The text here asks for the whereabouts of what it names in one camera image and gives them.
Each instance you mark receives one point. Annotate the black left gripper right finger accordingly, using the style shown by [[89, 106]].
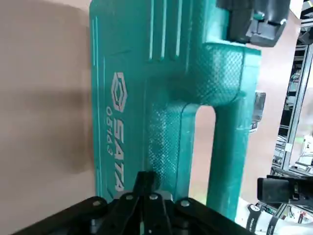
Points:
[[176, 215]]

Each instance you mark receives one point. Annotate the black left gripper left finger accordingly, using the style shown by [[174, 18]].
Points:
[[117, 215]]

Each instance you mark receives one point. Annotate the aluminium frame rack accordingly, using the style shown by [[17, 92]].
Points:
[[302, 73]]

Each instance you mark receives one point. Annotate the black toolbox latch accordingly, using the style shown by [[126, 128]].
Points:
[[239, 27]]

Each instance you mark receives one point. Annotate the green plastic toolbox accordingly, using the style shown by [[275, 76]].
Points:
[[171, 73]]

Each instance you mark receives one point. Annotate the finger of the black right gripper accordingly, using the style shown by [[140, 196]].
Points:
[[272, 189]]

